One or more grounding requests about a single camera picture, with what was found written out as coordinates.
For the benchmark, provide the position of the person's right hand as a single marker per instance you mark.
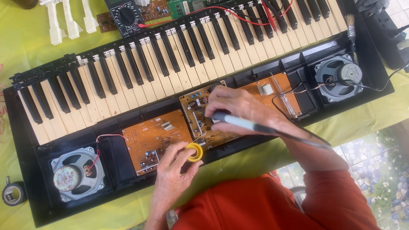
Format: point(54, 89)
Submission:
point(246, 108)

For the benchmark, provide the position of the person's left hand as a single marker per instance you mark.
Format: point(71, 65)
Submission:
point(169, 182)

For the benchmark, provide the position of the person's right fingers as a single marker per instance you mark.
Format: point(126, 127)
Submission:
point(214, 103)

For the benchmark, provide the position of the blue black soldering iron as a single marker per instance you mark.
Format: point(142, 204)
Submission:
point(242, 122)

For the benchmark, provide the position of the yellow solder spool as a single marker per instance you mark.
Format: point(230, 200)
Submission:
point(195, 151)

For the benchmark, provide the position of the tan circuit board with components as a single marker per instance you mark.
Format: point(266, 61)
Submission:
point(195, 111)

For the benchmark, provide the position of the orange circuit board with ribbon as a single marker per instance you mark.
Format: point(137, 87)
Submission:
point(255, 89)

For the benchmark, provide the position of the row of white piano keys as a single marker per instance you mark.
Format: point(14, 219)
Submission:
point(179, 73)

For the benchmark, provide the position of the row of black piano keys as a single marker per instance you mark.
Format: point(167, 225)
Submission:
point(166, 54)

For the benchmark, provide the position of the clear tester screwdriver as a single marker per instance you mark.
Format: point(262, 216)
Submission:
point(284, 95)

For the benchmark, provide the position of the large orange circuit board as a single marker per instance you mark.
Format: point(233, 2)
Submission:
point(150, 140)

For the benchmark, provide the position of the red multimeter lead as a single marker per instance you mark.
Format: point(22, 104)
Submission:
point(191, 14)

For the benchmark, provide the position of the black keyboard case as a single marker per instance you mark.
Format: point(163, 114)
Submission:
point(121, 127)

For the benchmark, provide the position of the green circuit board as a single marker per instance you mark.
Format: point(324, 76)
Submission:
point(179, 8)

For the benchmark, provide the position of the black multimeter lead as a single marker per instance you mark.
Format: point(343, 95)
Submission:
point(278, 16)

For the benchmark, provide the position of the person's orange shirt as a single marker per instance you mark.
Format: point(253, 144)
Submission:
point(255, 204)

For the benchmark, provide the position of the brown circuit board with parts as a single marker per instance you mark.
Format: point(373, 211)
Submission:
point(156, 9)

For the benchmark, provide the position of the black digital multimeter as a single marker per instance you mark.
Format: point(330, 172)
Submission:
point(126, 17)

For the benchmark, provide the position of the clean grey round speaker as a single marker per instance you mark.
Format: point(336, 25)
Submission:
point(338, 78)

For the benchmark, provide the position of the small brown circuit board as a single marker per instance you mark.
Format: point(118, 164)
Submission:
point(105, 22)

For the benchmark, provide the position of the detached white key section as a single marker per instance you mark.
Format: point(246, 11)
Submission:
point(56, 22)
point(72, 19)
point(89, 17)

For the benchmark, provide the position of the rusty grey round speaker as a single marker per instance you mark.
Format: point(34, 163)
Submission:
point(76, 174)

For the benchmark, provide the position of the small paintbrush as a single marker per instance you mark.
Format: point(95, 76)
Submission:
point(351, 30)

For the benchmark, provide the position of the black power strip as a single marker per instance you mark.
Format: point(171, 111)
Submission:
point(380, 35)

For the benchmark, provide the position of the grey fuzzy cloth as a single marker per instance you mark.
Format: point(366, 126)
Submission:
point(372, 5)

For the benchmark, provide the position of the yellow green tablecloth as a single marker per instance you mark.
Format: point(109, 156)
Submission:
point(25, 38)

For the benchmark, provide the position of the dark round bottle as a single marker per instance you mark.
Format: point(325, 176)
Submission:
point(25, 3)

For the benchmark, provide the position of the black electrical tape roll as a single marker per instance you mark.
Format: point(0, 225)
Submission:
point(14, 193)

